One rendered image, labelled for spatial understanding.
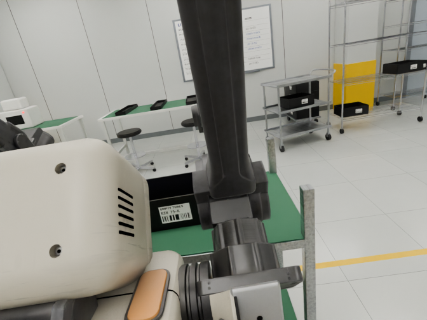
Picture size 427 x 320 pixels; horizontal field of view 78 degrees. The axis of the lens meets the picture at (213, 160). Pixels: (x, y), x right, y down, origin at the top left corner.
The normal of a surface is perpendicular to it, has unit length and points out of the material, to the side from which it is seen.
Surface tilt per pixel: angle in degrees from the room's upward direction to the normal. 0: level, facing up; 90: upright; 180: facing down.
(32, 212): 48
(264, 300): 82
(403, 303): 0
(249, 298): 82
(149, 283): 8
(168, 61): 90
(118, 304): 8
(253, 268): 39
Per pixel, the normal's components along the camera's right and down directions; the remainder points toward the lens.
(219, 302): -0.75, -0.15
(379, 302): -0.15, -0.92
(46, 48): 0.02, 0.37
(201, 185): -0.10, -0.51
